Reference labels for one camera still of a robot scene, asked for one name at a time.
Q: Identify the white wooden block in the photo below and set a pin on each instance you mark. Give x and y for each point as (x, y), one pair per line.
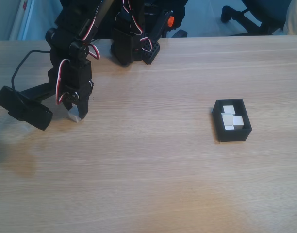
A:
(74, 116)
(237, 121)
(229, 109)
(229, 127)
(227, 119)

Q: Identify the black open box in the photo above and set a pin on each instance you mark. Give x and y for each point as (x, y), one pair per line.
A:
(233, 136)

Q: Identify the white panel red mark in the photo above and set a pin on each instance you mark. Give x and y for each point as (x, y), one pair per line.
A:
(18, 24)

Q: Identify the dark blue office chair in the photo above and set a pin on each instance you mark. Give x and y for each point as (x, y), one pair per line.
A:
(267, 12)

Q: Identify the person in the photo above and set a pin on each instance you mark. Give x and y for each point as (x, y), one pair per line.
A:
(295, 21)

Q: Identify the black oval camera box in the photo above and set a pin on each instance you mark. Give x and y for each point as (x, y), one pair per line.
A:
(24, 109)

